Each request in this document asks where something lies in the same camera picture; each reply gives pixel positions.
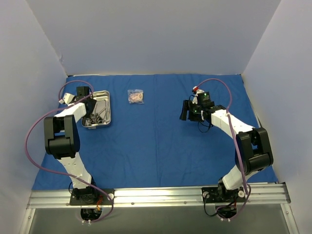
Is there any steel instrument tray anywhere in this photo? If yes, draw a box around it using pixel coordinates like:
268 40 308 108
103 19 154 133
82 91 112 129

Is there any purple printed packet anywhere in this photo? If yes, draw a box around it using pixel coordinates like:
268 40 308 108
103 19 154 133
127 89 144 104

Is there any blue surgical drape cloth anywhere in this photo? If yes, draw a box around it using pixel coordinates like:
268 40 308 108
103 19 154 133
31 74 278 191

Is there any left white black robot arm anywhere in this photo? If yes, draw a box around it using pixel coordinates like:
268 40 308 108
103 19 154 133
43 97 98 204

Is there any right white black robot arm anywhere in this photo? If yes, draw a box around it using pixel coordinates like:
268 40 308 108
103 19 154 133
180 100 273 201

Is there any instruments pile in tray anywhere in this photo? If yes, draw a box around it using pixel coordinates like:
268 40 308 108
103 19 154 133
82 100 111 127

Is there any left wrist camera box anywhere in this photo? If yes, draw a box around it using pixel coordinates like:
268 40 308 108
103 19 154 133
76 86 90 98

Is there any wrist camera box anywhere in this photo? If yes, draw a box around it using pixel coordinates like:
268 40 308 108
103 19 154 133
76 86 90 98
197 92 212 108

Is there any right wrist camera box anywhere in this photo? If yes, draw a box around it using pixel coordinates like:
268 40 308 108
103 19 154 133
197 92 212 108

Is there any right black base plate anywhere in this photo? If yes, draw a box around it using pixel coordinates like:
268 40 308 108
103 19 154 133
201 186 246 203

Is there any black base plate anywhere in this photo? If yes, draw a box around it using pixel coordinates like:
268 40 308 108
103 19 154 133
201 186 246 203
69 187 112 206

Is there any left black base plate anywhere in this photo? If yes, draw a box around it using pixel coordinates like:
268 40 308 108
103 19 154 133
69 187 112 206

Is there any front aluminium rail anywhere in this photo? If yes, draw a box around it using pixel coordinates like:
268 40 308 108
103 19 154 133
27 183 291 209

